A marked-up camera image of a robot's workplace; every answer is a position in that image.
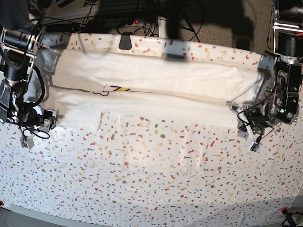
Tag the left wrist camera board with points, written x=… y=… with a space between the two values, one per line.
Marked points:
x=255 y=147

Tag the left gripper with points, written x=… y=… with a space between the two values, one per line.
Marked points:
x=252 y=122

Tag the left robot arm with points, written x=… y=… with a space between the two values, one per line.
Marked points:
x=281 y=105

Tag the white printed T-shirt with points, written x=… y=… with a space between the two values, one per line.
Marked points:
x=83 y=87

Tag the terrazzo patterned tablecloth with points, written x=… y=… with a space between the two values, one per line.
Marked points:
x=131 y=171

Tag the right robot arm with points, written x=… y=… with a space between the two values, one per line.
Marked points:
x=21 y=26

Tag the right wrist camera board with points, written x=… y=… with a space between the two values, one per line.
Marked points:
x=23 y=143

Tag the black table clamp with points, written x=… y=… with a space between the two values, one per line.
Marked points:
x=125 y=41

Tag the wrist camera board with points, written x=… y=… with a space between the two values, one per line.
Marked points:
x=255 y=147
x=23 y=143

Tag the grey metal post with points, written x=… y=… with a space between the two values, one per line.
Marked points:
x=162 y=27

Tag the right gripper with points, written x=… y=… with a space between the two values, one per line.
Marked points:
x=45 y=121

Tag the red black corner clamp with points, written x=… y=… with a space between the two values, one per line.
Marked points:
x=288 y=221

